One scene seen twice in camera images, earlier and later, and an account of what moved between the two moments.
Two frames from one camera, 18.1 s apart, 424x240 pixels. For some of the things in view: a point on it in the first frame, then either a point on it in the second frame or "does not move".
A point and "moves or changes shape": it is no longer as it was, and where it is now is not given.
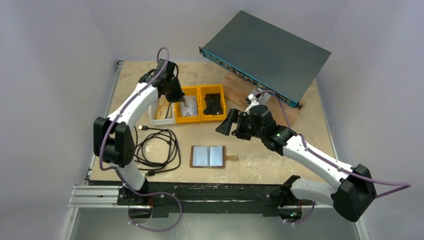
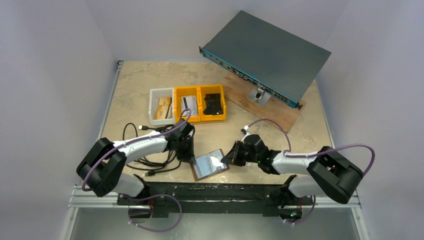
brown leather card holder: (209, 156) moves or changes shape
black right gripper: (236, 123) -> (237, 153)
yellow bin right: (207, 89) does not move
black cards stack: (213, 104) does not move
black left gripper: (177, 96) -> (189, 155)
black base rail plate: (166, 197) does not move
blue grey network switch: (268, 56) does not move
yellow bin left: (195, 90) does not move
